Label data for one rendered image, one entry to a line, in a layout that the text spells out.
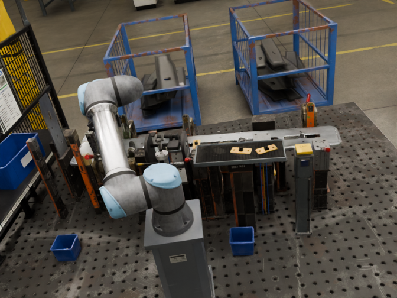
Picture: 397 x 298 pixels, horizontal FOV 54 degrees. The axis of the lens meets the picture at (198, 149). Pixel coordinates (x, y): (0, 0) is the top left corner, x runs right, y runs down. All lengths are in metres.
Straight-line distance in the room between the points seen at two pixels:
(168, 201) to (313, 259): 0.77
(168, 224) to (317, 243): 0.77
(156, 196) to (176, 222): 0.13
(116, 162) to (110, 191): 0.11
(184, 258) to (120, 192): 0.35
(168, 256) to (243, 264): 0.46
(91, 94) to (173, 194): 0.48
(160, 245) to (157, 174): 0.25
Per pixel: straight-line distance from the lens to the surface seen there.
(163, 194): 1.28
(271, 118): 2.11
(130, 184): 1.29
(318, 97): 4.22
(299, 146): 1.63
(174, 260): 1.45
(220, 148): 1.66
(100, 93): 1.47
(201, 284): 1.56
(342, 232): 1.93
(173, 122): 3.95
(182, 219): 1.37
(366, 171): 2.29
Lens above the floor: 2.07
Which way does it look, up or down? 33 degrees down
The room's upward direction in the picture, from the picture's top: 9 degrees counter-clockwise
